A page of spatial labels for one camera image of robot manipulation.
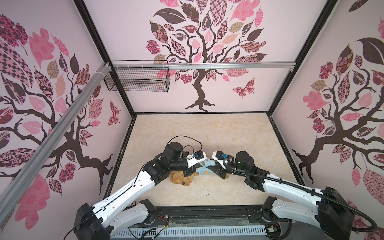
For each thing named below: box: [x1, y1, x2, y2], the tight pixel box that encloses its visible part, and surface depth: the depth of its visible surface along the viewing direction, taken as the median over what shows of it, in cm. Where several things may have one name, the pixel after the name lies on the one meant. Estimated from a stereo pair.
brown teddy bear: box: [169, 170, 230, 186], surface depth 69 cm
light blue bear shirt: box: [196, 157, 216, 176], surface depth 71 cm
